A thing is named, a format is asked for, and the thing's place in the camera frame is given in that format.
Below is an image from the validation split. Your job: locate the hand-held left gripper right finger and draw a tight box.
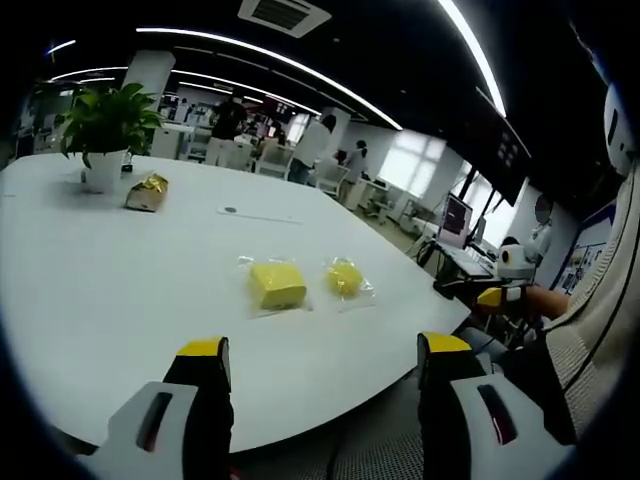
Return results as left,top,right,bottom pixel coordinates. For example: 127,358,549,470
417,330,576,480

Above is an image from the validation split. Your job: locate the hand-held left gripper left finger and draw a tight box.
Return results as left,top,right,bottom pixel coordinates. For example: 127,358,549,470
74,335,235,480

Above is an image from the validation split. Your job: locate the yellow round silicone block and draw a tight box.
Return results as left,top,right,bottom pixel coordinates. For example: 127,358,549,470
324,257,366,297

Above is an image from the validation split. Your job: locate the yellow rectangular silicone block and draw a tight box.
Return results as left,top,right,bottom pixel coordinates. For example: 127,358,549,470
248,262,308,311

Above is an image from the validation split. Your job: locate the computer monitor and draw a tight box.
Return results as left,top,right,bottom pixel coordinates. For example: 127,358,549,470
436,193,474,247

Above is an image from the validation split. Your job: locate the small yellow item in bag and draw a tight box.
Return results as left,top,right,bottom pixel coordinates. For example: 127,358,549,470
321,255,377,314

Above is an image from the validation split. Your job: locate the yellow sponge in plastic bag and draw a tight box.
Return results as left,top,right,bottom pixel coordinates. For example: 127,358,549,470
236,254,316,321

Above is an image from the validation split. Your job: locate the white worn device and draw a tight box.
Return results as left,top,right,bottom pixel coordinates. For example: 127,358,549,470
601,82,640,177

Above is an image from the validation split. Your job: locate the long ceiling light strip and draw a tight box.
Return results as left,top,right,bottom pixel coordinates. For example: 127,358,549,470
135,26,404,132
437,0,508,119

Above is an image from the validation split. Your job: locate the white office chair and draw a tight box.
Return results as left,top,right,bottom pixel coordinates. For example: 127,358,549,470
254,143,296,181

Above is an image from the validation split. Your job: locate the white plant pot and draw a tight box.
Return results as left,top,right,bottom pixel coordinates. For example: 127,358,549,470
85,148,129,194

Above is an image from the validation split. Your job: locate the green potted plant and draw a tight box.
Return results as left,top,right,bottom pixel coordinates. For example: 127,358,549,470
58,82,166,170

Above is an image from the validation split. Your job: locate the ceiling air vent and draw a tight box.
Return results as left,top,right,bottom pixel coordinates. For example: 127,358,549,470
236,0,333,40

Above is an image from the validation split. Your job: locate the wall poster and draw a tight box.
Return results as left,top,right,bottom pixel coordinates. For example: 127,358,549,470
548,202,617,297

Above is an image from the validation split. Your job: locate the large black wall screen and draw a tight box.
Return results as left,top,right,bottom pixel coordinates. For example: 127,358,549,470
473,85,533,207

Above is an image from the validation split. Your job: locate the white table cable cover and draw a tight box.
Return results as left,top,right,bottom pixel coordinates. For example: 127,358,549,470
216,201,304,225

